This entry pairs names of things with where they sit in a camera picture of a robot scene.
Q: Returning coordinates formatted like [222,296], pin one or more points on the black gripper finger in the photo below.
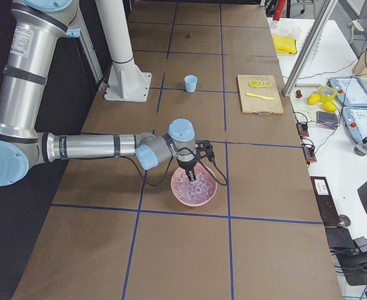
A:
[192,175]
[189,175]

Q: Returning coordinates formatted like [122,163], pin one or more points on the light blue cup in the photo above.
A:
[190,82]

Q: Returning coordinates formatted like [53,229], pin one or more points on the yellow lemon left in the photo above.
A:
[313,99]

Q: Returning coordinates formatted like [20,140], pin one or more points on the yellow lemon slices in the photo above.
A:
[259,84]

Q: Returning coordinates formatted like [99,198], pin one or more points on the upper teach pendant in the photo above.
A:
[350,91]

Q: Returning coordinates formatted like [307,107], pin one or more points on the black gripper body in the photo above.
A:
[186,165]

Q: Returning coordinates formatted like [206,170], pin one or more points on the yellow tape roll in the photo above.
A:
[327,94]

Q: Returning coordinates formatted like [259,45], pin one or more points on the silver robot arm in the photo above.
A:
[39,25]

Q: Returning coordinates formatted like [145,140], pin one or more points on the yellow toy knife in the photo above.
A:
[268,98]

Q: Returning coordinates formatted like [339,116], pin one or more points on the aluminium frame post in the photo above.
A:
[320,21]

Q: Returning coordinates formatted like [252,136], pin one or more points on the teach pendant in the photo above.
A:
[355,119]
[350,91]

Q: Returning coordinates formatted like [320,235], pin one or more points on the red fire extinguisher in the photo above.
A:
[279,8]

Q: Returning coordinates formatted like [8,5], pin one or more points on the pink bowl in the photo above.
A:
[199,169]

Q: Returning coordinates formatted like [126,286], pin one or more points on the wooden cutting board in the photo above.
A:
[253,105]

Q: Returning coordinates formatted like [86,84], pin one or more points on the lower teach pendant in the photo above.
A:
[355,119]

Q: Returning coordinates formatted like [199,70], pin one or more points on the clear plastic ice cubes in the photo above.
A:
[193,192]

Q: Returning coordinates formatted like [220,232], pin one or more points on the yellow lemon right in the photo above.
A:
[329,107]

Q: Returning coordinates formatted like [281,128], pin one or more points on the yellow cloth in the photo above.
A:
[284,44]

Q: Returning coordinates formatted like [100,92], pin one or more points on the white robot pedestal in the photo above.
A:
[126,82]

